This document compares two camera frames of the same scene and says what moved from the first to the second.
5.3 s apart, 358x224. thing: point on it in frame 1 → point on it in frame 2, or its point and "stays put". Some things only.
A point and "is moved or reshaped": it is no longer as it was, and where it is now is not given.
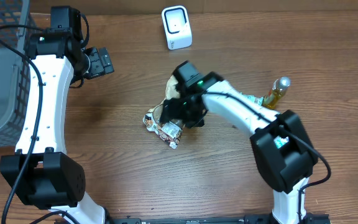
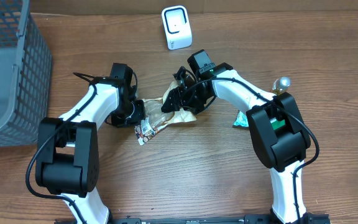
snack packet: (171, 132) is moved or reshaped
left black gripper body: (97, 66) → (129, 114)
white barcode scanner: (177, 27) stays put
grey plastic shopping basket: (5, 76) stays put
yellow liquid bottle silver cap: (279, 86) stays put
